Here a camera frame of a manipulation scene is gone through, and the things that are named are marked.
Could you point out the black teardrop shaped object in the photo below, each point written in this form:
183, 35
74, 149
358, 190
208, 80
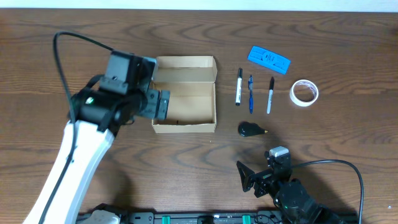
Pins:
247, 129

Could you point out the cardboard box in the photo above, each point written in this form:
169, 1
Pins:
191, 81

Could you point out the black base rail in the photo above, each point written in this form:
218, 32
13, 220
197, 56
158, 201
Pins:
106, 214

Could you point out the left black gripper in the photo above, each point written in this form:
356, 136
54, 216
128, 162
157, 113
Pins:
150, 109

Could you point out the blue ballpoint pen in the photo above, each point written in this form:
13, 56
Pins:
251, 100

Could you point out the black and white marker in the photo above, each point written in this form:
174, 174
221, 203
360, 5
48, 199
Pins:
239, 87

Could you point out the blue plastic rectangular block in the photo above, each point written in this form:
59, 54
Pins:
269, 59

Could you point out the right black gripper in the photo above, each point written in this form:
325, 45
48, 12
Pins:
263, 179

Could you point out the black capped white marker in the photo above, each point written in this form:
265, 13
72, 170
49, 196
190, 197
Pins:
271, 90

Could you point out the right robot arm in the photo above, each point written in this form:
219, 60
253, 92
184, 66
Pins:
288, 195

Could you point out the white masking tape roll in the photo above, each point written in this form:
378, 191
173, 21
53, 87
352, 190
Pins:
311, 86

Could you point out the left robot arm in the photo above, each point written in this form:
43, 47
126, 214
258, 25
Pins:
97, 112

